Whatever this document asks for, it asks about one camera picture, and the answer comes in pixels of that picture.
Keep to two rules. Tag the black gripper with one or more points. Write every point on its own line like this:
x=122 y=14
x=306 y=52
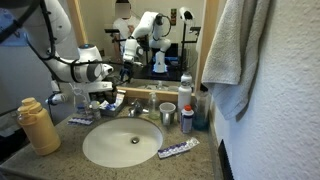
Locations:
x=118 y=82

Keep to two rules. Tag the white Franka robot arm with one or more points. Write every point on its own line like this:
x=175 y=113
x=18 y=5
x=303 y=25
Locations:
x=83 y=71

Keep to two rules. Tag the chrome sink faucet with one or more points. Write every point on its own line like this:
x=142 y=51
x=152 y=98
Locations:
x=135 y=108

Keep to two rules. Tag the metal sink drain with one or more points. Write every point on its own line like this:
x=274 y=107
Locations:
x=134 y=140

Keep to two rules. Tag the white oval sink basin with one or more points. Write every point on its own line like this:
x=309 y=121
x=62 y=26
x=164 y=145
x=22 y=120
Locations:
x=113 y=150

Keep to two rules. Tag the white toothpaste box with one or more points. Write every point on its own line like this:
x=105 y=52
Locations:
x=120 y=97

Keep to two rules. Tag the grey toiletry tray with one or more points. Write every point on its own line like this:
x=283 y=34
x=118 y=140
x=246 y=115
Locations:
x=111 y=112

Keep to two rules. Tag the small white lidded jar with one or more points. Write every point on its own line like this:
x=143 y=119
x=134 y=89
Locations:
x=95 y=110

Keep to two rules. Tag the clear soap bottle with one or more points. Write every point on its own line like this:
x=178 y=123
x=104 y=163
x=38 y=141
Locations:
x=153 y=108

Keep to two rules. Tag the blue white blister pack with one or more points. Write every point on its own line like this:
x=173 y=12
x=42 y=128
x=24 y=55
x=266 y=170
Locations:
x=80 y=121

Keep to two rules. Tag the white hair dryer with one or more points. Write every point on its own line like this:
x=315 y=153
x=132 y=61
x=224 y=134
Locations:
x=55 y=98

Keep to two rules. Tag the white plastic bottle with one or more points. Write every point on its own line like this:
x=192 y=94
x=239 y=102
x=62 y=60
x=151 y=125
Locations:
x=184 y=96

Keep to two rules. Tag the red capped spray can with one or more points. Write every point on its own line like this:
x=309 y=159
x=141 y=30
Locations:
x=187 y=120

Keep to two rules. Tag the blue mouthwash bottle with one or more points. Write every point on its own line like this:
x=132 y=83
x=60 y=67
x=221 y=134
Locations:
x=201 y=113

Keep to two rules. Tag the cream insulated water bottle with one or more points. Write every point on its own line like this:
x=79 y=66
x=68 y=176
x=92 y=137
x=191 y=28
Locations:
x=38 y=131

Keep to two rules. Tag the grey hanging towel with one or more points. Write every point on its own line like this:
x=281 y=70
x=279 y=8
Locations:
x=230 y=56

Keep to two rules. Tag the black ribbed comb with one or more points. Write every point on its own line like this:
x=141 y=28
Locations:
x=225 y=163

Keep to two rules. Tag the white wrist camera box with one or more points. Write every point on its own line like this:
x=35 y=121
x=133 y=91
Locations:
x=98 y=86

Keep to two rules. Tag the wood framed wall mirror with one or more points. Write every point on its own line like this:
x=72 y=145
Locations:
x=173 y=40

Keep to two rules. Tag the blue paper wall note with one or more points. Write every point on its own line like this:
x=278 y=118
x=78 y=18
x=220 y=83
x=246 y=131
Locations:
x=10 y=41

